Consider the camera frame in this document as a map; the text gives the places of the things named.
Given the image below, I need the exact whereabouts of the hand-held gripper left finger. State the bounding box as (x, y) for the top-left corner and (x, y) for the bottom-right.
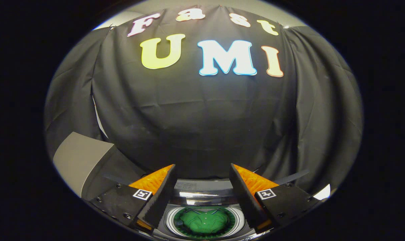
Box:
(88, 164), (177, 232)

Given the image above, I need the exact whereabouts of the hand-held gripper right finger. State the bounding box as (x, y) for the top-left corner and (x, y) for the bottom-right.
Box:
(229, 163), (320, 232)

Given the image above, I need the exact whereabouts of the dark washing machine lid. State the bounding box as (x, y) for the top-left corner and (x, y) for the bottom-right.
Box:
(162, 189), (254, 240)

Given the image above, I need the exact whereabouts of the grey washing machine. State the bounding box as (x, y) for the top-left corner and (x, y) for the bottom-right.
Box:
(151, 179), (257, 240)

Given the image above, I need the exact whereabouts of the green polo shirt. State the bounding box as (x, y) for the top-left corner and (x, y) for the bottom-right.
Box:
(178, 209), (230, 235)

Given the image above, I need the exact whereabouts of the grey cabinet with dark top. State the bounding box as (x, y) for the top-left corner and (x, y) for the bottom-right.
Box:
(53, 132), (146, 200)

